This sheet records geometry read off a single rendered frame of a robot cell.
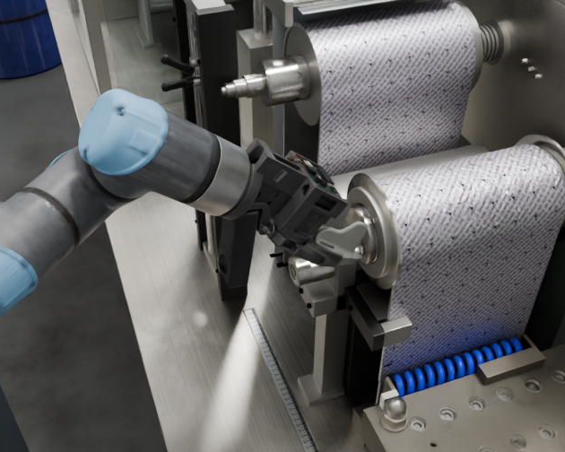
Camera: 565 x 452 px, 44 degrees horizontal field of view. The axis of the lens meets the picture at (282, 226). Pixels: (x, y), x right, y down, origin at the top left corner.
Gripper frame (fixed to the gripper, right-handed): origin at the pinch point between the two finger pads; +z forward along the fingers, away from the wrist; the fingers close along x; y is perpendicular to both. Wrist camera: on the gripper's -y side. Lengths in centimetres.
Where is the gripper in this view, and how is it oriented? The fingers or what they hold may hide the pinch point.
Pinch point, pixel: (345, 253)
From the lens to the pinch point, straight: 84.5
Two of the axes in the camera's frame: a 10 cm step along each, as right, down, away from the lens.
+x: -3.5, -6.2, 7.1
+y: 6.0, -7.2, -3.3
